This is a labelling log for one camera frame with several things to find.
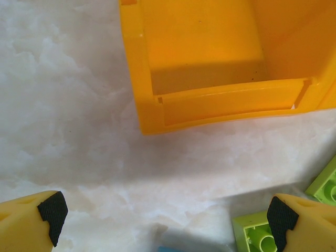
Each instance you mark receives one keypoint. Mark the orange plastic bin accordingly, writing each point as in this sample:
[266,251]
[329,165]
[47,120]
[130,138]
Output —
[204,39]

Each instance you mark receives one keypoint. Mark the green lego brick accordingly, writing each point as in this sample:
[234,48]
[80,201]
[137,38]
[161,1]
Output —
[249,231]
[321,181]

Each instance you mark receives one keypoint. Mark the blue lego brick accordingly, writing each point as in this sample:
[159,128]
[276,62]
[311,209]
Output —
[168,249]

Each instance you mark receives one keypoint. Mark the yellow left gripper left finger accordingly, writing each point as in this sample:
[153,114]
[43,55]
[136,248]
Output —
[21,225]

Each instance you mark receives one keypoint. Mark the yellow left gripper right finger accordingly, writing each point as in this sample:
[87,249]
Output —
[309,228]

